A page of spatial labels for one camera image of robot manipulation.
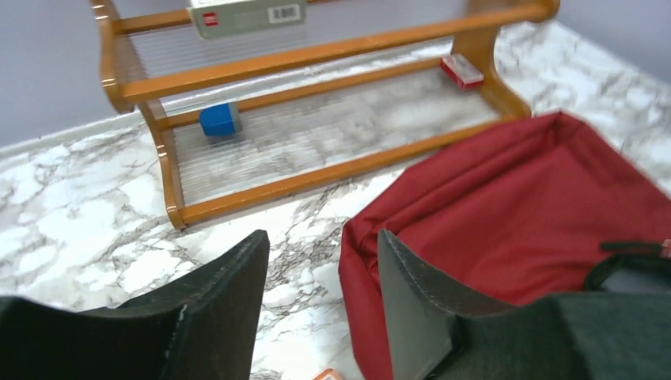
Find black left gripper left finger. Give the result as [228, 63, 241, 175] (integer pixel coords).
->
[1, 230, 270, 379]

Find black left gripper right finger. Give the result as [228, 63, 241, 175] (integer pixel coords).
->
[378, 230, 670, 379]

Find red backpack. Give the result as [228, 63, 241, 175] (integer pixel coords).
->
[339, 112, 670, 379]

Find blue pencil sharpener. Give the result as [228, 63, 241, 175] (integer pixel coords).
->
[199, 103, 241, 137]

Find wooden two-tier shelf rack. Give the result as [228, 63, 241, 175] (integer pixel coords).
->
[91, 1, 560, 230]

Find small red white eraser box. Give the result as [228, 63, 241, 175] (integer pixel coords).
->
[440, 54, 485, 89]

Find white red box on shelf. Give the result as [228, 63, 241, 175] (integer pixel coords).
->
[187, 0, 308, 40]

